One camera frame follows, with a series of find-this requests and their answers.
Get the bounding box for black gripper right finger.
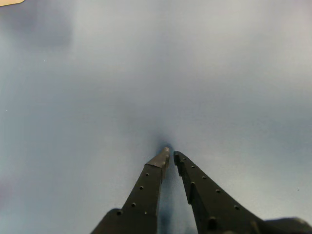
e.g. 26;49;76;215
173;151;268;234

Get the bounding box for gripper black left finger taped tip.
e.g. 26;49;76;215
91;147;171;234

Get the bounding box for beige box with white rim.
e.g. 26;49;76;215
0;0;25;6

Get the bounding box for blue-grey table mat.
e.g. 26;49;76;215
0;0;312;234

